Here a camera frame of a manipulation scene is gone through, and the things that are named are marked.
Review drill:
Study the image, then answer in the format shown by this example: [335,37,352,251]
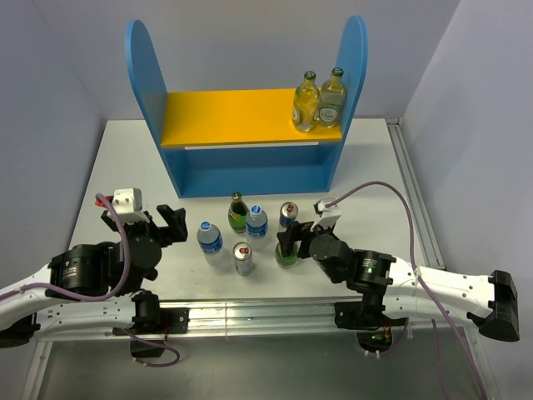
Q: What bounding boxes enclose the green glass bottle front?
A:
[275,243,298,269]

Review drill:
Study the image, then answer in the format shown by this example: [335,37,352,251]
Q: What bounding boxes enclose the green glass bottle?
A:
[275,243,298,269]
[228,192,249,233]

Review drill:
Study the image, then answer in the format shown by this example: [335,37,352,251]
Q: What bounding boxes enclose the green glass bottle back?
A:
[228,192,249,233]

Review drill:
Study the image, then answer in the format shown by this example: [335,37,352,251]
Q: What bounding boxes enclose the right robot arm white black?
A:
[276,222,520,343]

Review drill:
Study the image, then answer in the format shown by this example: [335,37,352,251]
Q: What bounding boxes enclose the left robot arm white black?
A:
[1,204,188,348]

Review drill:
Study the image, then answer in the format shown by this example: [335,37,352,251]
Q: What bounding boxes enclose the blue and yellow wooden shelf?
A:
[125,15,368,198]

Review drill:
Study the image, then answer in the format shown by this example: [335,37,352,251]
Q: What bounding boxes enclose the red bull can back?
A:
[278,202,299,232]

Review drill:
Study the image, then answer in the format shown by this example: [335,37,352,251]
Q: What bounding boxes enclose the water bottle blue label centre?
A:
[246,204,268,252]

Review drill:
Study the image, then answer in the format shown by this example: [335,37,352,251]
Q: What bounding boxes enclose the water bottle blue label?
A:
[246,204,268,252]
[197,221,226,267]

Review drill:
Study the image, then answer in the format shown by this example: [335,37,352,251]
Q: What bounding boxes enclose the water bottle blue label left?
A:
[197,221,226,267]

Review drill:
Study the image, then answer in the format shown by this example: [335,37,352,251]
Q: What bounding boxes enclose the silver can front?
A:
[232,242,255,277]

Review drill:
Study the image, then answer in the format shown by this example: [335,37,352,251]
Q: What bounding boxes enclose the yellow drink glass bottle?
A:
[292,71,320,132]

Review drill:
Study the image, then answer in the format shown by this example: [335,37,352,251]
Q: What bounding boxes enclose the clear drink glass bottle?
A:
[316,67,346,128]

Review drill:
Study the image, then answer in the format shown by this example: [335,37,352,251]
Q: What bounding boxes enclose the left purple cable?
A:
[0,192,133,303]

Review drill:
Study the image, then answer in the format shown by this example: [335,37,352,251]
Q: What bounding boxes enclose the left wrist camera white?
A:
[95,187,148,224]

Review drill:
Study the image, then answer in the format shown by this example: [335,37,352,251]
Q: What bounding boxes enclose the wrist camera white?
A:
[95,187,148,224]
[311,197,341,232]

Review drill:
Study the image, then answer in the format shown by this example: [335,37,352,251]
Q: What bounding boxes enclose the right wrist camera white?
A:
[311,197,341,232]

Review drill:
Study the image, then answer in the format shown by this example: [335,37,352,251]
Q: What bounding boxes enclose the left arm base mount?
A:
[128,306,190,362]

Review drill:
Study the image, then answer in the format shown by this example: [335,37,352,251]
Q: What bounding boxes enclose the aluminium rail frame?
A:
[20,118,496,400]

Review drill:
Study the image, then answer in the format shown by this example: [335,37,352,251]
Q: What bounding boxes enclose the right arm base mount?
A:
[334,302,409,359]

